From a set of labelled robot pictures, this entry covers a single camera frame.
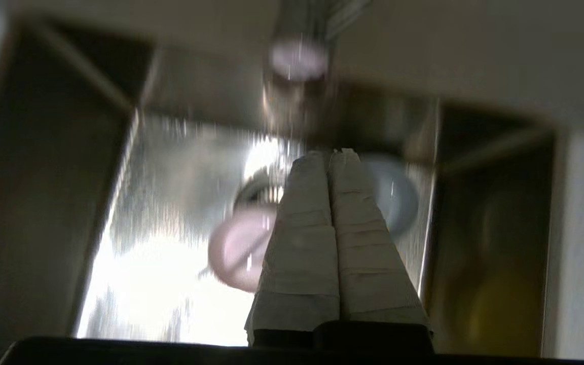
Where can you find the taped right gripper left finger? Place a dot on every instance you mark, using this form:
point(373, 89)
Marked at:
point(302, 253)

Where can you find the pale pink bowl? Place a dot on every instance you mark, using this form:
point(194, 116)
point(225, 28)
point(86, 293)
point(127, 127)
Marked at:
point(236, 248)

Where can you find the small white bowl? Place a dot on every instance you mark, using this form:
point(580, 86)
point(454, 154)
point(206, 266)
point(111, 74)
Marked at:
point(398, 197)

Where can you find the stainless steel sink basin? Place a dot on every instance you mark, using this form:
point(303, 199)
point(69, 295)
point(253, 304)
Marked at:
point(170, 203)

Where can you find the round metal drain strainer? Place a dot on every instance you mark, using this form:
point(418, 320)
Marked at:
point(259, 190)

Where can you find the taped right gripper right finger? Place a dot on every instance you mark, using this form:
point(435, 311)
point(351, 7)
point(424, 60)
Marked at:
point(368, 263)

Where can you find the chrome gooseneck faucet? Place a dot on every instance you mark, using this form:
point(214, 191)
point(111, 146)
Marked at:
point(299, 56)

